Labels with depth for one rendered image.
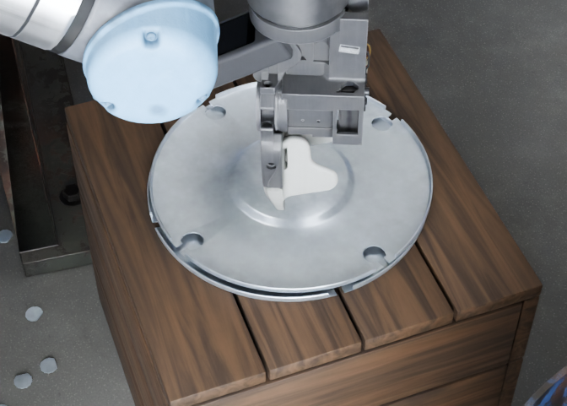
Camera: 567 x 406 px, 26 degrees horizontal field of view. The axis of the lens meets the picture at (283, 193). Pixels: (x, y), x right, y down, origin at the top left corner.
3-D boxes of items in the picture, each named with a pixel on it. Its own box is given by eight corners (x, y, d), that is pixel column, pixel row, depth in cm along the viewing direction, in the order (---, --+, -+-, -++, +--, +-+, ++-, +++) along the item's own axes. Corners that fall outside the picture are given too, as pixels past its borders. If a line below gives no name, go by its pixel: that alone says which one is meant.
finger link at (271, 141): (281, 200, 96) (280, 111, 91) (261, 199, 97) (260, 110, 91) (284, 161, 100) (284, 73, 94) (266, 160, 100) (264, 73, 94)
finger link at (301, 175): (336, 234, 101) (338, 148, 94) (263, 231, 101) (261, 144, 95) (337, 208, 103) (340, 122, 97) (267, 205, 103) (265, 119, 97)
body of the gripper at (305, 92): (361, 154, 94) (368, 35, 85) (249, 150, 95) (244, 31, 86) (363, 85, 99) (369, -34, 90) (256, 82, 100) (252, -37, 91)
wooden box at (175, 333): (498, 462, 145) (544, 284, 119) (190, 569, 136) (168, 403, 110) (365, 219, 170) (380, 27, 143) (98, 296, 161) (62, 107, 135)
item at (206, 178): (490, 194, 125) (491, 189, 125) (271, 345, 113) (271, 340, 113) (307, 47, 140) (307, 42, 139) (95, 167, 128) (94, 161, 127)
